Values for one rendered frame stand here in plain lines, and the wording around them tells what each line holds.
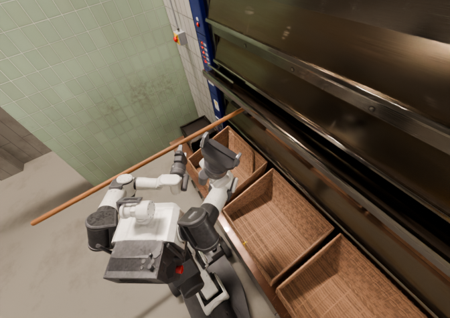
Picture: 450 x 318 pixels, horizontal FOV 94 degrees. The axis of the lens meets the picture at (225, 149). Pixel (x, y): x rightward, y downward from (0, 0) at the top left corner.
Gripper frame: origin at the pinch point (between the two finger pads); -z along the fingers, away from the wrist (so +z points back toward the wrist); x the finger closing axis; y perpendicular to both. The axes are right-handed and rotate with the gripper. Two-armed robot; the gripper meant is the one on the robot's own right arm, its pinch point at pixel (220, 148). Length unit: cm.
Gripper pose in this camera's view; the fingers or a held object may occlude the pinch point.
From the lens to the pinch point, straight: 60.1
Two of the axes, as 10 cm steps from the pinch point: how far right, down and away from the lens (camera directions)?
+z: -1.3, 3.8, 9.2
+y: 5.2, -7.6, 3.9
